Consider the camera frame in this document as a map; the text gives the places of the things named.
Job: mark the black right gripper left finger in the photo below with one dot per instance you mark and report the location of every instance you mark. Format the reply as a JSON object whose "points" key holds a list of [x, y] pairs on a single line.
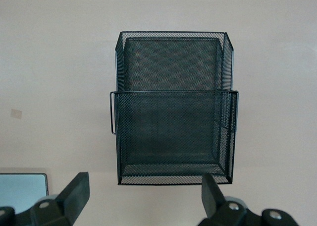
{"points": [[76, 193]]}

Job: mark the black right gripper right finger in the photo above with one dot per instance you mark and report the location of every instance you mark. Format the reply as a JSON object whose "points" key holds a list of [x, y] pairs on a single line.
{"points": [[210, 196]]}

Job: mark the silver closed laptop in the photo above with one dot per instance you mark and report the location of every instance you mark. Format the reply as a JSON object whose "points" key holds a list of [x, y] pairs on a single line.
{"points": [[22, 184]]}

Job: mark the small brown tape patch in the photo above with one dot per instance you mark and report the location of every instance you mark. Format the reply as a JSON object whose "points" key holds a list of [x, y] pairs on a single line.
{"points": [[16, 114]]}

